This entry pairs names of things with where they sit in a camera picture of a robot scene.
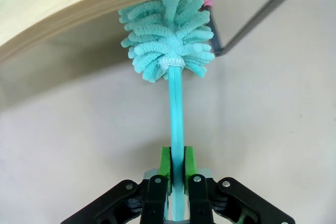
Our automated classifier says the black frame wooden shelf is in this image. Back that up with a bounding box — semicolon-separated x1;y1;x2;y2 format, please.
0;0;336;63

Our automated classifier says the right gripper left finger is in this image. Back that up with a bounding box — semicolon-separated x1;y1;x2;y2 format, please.
60;145;173;224

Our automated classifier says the turquoise microfibre duster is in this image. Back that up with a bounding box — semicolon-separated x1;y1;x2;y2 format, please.
117;0;216;222

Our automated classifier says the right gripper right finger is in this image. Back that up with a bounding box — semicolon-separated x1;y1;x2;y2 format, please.
184;145;295;224

